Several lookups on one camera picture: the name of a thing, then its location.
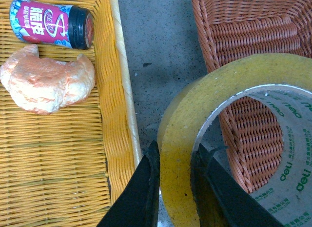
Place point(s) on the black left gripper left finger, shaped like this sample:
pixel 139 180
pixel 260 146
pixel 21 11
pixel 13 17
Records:
pixel 138 204

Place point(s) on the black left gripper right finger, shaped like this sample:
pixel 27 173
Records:
pixel 220 200

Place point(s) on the yellow woven basket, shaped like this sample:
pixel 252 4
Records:
pixel 67 169

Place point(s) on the toy bread loaf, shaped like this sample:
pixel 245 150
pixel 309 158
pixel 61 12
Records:
pixel 44 85

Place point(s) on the brown wicker basket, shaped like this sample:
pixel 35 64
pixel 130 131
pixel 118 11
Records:
pixel 232 29

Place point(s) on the pink labelled small bottle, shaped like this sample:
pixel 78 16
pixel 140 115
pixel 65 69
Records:
pixel 63 25

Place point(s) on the yellow packing tape roll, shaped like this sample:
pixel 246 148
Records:
pixel 281 82

